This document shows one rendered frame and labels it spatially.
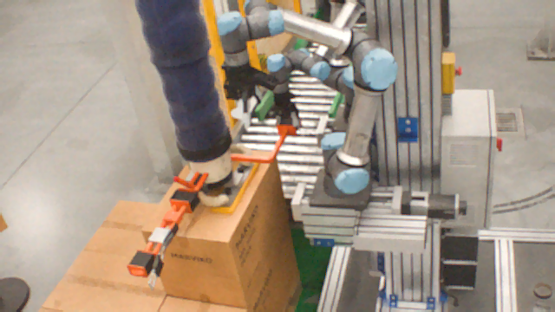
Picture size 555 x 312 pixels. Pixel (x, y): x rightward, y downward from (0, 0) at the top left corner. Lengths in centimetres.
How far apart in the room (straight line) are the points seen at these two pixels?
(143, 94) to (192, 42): 181
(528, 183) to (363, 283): 145
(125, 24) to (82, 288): 162
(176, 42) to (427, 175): 110
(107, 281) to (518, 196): 248
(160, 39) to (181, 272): 102
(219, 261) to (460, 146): 105
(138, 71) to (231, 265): 180
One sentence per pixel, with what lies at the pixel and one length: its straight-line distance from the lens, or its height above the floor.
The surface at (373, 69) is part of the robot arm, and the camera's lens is 190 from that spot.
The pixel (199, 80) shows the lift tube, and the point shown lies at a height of 151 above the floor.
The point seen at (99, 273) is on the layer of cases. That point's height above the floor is 54.
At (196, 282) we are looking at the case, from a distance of 265.
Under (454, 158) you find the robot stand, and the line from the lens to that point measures 233.
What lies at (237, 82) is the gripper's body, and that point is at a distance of 187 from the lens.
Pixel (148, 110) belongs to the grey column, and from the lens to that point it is 403.
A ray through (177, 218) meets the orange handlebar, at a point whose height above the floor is 109.
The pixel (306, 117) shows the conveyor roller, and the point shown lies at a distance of 376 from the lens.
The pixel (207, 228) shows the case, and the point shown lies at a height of 94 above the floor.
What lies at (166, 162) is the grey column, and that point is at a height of 21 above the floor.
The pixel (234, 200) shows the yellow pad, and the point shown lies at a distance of 251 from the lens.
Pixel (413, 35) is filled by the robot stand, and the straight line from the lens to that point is 213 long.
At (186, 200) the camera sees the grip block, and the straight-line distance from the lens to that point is 238.
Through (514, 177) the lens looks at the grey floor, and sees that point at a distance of 409.
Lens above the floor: 252
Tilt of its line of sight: 35 degrees down
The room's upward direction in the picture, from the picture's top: 10 degrees counter-clockwise
